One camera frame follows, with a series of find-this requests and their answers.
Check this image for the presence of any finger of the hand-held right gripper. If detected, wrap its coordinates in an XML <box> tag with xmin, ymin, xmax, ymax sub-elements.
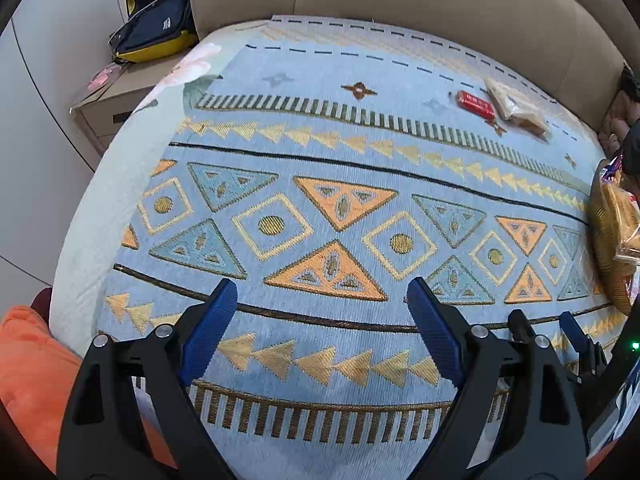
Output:
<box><xmin>507</xmin><ymin>309</ymin><xmax>536</xmax><ymax>350</ymax></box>
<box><xmin>559</xmin><ymin>311</ymin><xmax>610</xmax><ymax>388</ymax></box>

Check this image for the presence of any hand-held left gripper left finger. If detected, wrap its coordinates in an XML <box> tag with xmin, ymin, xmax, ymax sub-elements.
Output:
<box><xmin>56</xmin><ymin>278</ymin><xmax>239</xmax><ymax>480</ymax></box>

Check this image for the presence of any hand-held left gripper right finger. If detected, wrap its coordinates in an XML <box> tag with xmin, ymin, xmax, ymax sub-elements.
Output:
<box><xmin>406</xmin><ymin>276</ymin><xmax>589</xmax><ymax>480</ymax></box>

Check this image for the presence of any wicker basket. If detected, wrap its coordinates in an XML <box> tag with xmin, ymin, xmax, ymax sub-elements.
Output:
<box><xmin>589</xmin><ymin>157</ymin><xmax>640</xmax><ymax>317</ymax></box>

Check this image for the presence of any orange clear bread packet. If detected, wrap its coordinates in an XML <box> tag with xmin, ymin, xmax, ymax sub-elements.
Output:
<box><xmin>602</xmin><ymin>167</ymin><xmax>640</xmax><ymax>263</ymax></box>

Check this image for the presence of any dark red cushion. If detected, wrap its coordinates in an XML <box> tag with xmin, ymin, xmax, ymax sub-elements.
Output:
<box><xmin>30</xmin><ymin>287</ymin><xmax>54</xmax><ymax>327</ymax></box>

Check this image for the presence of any orange cushion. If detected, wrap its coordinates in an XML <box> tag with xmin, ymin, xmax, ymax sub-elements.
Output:
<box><xmin>0</xmin><ymin>305</ymin><xmax>176</xmax><ymax>475</ymax></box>

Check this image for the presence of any dark cloth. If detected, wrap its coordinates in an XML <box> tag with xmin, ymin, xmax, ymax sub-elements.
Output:
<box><xmin>619</xmin><ymin>64</ymin><xmax>640</xmax><ymax>196</ymax></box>

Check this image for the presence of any beige snack packet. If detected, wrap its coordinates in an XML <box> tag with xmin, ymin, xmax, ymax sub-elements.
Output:
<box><xmin>484</xmin><ymin>77</ymin><xmax>551</xmax><ymax>138</ymax></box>

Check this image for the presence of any pink plush cushion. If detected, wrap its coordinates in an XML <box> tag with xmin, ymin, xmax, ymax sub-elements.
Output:
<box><xmin>599</xmin><ymin>94</ymin><xmax>628</xmax><ymax>153</ymax></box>

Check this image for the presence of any red snack packet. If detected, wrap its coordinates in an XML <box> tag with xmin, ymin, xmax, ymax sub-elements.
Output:
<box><xmin>455</xmin><ymin>90</ymin><xmax>497</xmax><ymax>121</ymax></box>

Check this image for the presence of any blue patterned blanket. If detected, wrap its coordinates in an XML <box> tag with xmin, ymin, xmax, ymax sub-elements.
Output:
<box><xmin>95</xmin><ymin>16</ymin><xmax>626</xmax><ymax>480</ymax></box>

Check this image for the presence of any cardboard box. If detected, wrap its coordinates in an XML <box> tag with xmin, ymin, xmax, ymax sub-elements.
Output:
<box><xmin>70</xmin><ymin>52</ymin><xmax>192</xmax><ymax>171</ymax></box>

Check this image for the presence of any pink packet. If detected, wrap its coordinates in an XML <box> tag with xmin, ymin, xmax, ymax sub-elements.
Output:
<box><xmin>86</xmin><ymin>62</ymin><xmax>126</xmax><ymax>92</ymax></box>

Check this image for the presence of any navy yellow bag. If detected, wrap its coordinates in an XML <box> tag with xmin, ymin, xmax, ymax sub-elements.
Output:
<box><xmin>109</xmin><ymin>0</ymin><xmax>199</xmax><ymax>64</ymax></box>

